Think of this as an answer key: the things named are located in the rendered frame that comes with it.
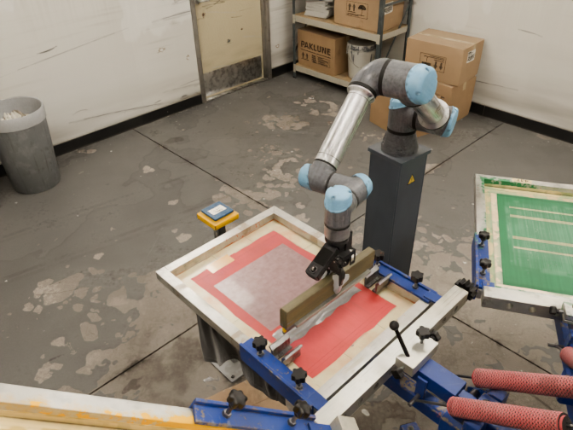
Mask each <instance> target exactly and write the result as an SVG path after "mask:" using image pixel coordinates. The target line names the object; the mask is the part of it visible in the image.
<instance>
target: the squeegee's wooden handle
mask: <svg viewBox="0 0 573 430"><path fill-rule="evenodd" d="M374 255H375V251H374V249H372V248H371V247H367V248H366V249H365V250H363V251H362V252H360V253H358V254H357V255H356V261H355V263H354V264H352V265H350V262H349V264H348V265H346V266H345V267H344V272H345V274H349V276H350V277H349V280H348V281H347V282H346V283H345V284H344V285H343V286H342V288H343V287H345V286H346V285H347V284H349V283H350V282H352V281H353V280H354V279H356V278H357V277H358V276H359V275H361V274H362V273H363V272H365V271H366V270H371V269H372V268H373V262H374ZM333 274H335V273H333V272H332V273H330V274H329V275H327V276H326V277H324V278H323V279H321V280H320V281H319V282H318V283H316V284H315V285H313V286H312V287H310V288H309V289H307V290H306V291H304V292H303V293H301V294H300V295H299V296H298V297H296V298H295V299H293V300H291V301H290V302H289V303H287V304H286V305H284V306H282V307H281V308H280V325H281V326H282V327H283V328H284V329H285V330H286V331H287V330H289V329H290V328H292V327H293V326H294V323H295V322H297V321H298V320H299V319H301V318H302V317H304V316H305V315H307V314H308V313H309V312H311V311H312V310H314V309H315V308H316V307H317V306H318V305H320V304H321V303H323V302H324V301H325V300H327V299H328V298H330V297H331V296H333V295H334V294H335V292H334V291H333V284H334V282H333Z"/></svg>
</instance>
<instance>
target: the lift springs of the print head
mask: <svg viewBox="0 0 573 430"><path fill-rule="evenodd" d="M555 347H556V348H558V349H559V350H560V351H561V352H560V358H561V360H562V361H563V362H564V363H565V364H567V365H568V366H569V367H570V368H572V369H573V347H570V346H567V347H565V348H564V349H562V348H561V347H559V346H558V345H556V346H555ZM455 375H457V374H455ZM457 376H458V377H461V378H469V379H472V382H473V384H474V385H475V386H476V387H480V388H487V389H494V390H502V391H509V392H521V393H528V394H536V395H543V396H550V397H557V398H570V399H573V376H567V375H548V374H537V373H527V372H518V371H507V370H497V369H474V371H473V373H472V375H457ZM414 401H415V402H419V403H424V404H434V405H439V406H444V407H447V410H448V413H449V414H450V415H451V416H453V417H458V418H462V419H467V420H472V421H480V422H485V423H489V424H495V425H499V426H503V427H512V428H517V429H522V430H571V429H572V428H573V424H572V423H571V419H570V418H569V417H568V415H567V414H566V413H564V412H559V411H553V410H543V409H537V408H530V407H524V406H518V405H512V404H501V403H495V402H490V401H483V400H477V399H471V398H460V397H454V396H453V397H451V398H449V400H448V402H447V403H446V404H443V403H438V402H432V401H427V400H421V399H416V398H415V399H414Z"/></svg>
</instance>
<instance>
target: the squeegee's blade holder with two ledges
mask: <svg viewBox="0 0 573 430"><path fill-rule="evenodd" d="M369 274H371V270H366V271H365V272H363V273H362V274H361V275H359V276H358V277H357V278H356V279H354V280H353V281H352V282H350V283H349V284H347V285H346V286H345V287H343V288H341V290H340V292H339V293H337V294H334V295H333V296H331V297H330V298H328V299H327V300H325V301H324V302H323V303H321V304H320V305H318V306H317V307H316V308H315V309H314V310H312V311H311V312H309V313H308V314H307V315H305V316H304V317H302V318H301V319H299V320H298V321H297V322H295V323H294V326H295V327H296V328H298V327H300V326H301V325H302V324H304V323H305V322H307V321H308V320H309V319H311V318H312V317H313V316H314V315H315V314H317V313H318V312H319V311H321V310H322V309H324V308H325V307H326V306H328V305H329V304H331V303H332V302H333V301H334V300H335V299H337V298H338V297H339V296H341V295H342V294H343V293H345V292H346V291H348V290H349V289H350V288H352V287H353V286H355V285H356V284H357V283H358V282H360V281H361V280H362V279H364V278H365V277H366V276H368V275H369Z"/></svg>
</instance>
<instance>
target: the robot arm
mask: <svg viewBox="0 0 573 430"><path fill-rule="evenodd" d="M436 89H437V73H436V71H435V69H434V68H433V67H430V66H427V65H426V64H418V63H413V62H408V61H399V60H395V59H391V58H379V59H377V60H374V61H371V62H369V63H368V64H367V65H366V66H364V67H363V68H362V69H360V70H359V71H358V73H357V74H356V75H355V76H354V77H353V79H352V80H351V81H350V83H349V85H348V87H347V92H348V95H347V97H346V98H345V100H344V103H343V105H342V107H341V108H340V110H339V113H338V115H337V117H336V119H335V120H334V121H333V124H332V126H331V128H330V130H329V132H328V133H327V136H326V138H325V140H324V142H323V144H322V145H321V148H320V150H319V152H318V154H317V156H316V157H315V160H314V162H313V164H305V165H304V166H302V167H301V169H300V171H299V174H298V182H299V184H300V185H301V186H302V187H305V188H306V189H309V190H311V191H315V192H318V193H321V194H324V195H325V200H324V206H325V215H324V235H325V242H326V243H325V244H324V245H323V247H322V248H321V250H320V251H319V253H318V254H317V255H316V256H315V258H314V259H313V260H312V262H311V263H310V265H309V266H308V268H307V269H306V270H305V272H306V274H307V275H308V276H309V277H311V278H312V279H314V280H316V281H319V280H320V279H323V278H324V277H326V276H327V275H329V274H330V273H332V272H333V273H335V274H333V282H334V284H333V291H334V292H335V293H336V294H337V293H339V292H340V290H341V288H342V286H343V285H344V284H345V283H346V282H347V281H348V280H349V277H350V276H349V274H345V272H344V267H345V266H346V265H348V264H349V262H350V265H352V264H354V263H355V261H356V249H355V248H353V247H352V246H351V245H352V232H353V231H352V230H350V216H351V214H352V212H353V211H354V210H355V209H356V208H357V207H358V206H359V205H360V204H361V203H362V202H363V201H364V200H366V199H367V197H368V196H369V195H370V193H371V192H372V190H373V184H372V181H371V179H370V178H369V177H368V176H367V175H365V174H362V173H357V174H355V175H353V176H352V177H348V176H345V175H343V174H340V173H337V172H336V171H337V168H338V166H339V163H340V161H341V160H342V158H343V156H344V153H345V151H346V149H347V148H348V146H349V144H350V141H351V139H352V137H353V136H354V134H355V132H356V129H357V127H358V125H359V124H360V122H361V120H362V117H363V115H364V113H365V112H366V110H367V108H368V105H369V104H370V103H373V102H374V100H375V98H376V97H377V96H386V97H389V98H390V99H391V100H390V106H389V115H388V124H387V131H386V133H385V135H384V138H383V140H382V142H381V149H382V151H383V152H385V153H386V154H388V155H391V156H396V157H409V156H412V155H414V154H416V153H417V152H418V149H419V143H418V140H417V135H416V131H423V132H426V133H430V134H433V135H437V136H440V137H449V136H450V135H451V133H452V131H453V129H454V126H455V123H456V120H457V117H458V112H459V110H458V108H457V107H454V106H452V107H451V106H448V105H447V103H446V102H444V101H443V100H441V99H438V98H437V96H436V95H435V92H436ZM351 249H353V250H352V251H350V250H351ZM353 254H354V259H353V260H352V261H351V258H352V257H351V256H352V255H353Z"/></svg>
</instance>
